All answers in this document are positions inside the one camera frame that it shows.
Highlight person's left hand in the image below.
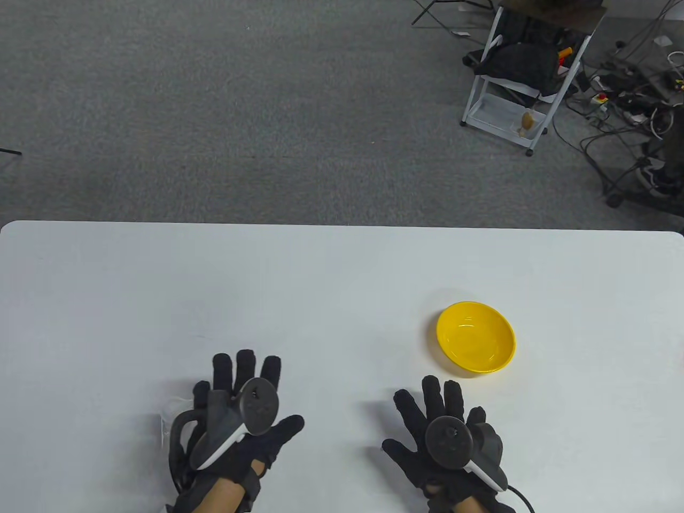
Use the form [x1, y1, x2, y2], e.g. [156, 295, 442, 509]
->
[192, 350, 306, 499]

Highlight person's right hand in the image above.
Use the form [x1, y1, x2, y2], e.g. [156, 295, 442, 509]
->
[382, 375, 506, 506]

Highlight black and white hand controller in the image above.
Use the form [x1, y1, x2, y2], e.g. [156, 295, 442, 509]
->
[425, 416, 509, 491]
[189, 377, 281, 472]

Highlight yellow bowl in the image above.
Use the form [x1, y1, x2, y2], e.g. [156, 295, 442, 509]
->
[437, 301, 517, 374]

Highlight clear foam soap pump bottle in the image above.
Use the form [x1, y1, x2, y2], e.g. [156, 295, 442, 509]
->
[159, 395, 196, 447]

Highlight person's right forearm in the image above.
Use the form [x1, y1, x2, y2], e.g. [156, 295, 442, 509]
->
[427, 494, 484, 513]

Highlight white rolling shelf cart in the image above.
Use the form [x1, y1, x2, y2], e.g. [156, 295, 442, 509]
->
[461, 3, 608, 157]

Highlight black wheeled stand base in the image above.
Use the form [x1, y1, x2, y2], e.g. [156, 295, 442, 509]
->
[604, 107, 684, 217]

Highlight black bag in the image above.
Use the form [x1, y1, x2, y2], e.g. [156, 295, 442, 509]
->
[463, 11, 586, 98]

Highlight black tripod legs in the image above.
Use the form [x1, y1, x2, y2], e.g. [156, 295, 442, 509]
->
[411, 0, 498, 27]

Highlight black wrist camera harness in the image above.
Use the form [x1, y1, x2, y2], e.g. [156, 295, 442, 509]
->
[168, 406, 210, 492]

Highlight thin black cable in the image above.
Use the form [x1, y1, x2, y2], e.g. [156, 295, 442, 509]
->
[505, 483, 537, 513]

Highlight tangle of black cables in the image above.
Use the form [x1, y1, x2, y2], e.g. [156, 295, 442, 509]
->
[550, 0, 684, 210]

